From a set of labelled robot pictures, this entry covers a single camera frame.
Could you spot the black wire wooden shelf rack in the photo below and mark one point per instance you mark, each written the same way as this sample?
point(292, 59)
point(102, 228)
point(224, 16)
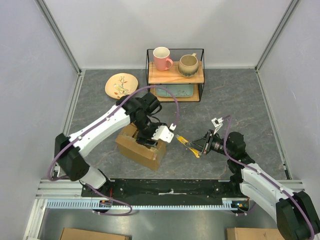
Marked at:
point(173, 77)

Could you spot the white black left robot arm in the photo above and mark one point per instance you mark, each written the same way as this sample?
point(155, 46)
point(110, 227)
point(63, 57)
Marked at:
point(70, 151)

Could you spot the pink ceramic mug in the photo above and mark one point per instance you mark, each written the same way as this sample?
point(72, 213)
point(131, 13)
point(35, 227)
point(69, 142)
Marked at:
point(162, 60)

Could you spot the beige plate with bird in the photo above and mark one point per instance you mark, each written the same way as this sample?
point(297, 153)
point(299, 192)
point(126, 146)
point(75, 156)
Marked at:
point(121, 84)

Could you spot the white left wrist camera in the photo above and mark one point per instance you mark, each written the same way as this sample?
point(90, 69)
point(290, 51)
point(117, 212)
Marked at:
point(164, 133)

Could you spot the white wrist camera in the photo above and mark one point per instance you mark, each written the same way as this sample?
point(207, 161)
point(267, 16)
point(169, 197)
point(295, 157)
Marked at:
point(217, 123)
point(164, 133)

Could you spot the teal rectangular ceramic tray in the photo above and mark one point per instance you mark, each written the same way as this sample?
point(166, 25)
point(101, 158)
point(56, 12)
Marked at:
point(178, 90)

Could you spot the yellow utility knife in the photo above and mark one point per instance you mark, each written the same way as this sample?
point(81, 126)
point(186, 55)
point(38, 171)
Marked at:
point(186, 146)

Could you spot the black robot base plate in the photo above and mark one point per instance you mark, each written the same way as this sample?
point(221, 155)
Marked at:
point(171, 192)

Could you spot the beige stoneware mug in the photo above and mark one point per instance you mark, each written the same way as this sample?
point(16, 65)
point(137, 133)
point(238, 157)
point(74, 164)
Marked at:
point(188, 65)

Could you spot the brown cardboard express box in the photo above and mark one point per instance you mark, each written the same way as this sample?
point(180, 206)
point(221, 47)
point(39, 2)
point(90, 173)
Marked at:
point(148, 156)

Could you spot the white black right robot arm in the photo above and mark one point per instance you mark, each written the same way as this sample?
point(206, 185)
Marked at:
point(293, 211)

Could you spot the aluminium frame rail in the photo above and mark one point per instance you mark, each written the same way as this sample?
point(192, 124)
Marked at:
point(58, 34)

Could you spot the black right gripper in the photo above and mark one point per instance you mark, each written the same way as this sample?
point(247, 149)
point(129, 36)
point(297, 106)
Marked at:
point(203, 144)

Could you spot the cardboard box bottom left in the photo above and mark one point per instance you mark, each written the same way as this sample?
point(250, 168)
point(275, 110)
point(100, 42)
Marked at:
point(80, 234)

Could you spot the cardboard box bottom right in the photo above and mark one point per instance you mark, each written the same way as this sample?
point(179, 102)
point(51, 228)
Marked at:
point(243, 233)

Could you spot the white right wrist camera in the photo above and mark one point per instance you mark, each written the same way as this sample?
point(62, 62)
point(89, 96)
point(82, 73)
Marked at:
point(217, 123)

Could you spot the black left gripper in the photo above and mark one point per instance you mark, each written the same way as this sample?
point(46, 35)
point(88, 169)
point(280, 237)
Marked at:
point(142, 139)

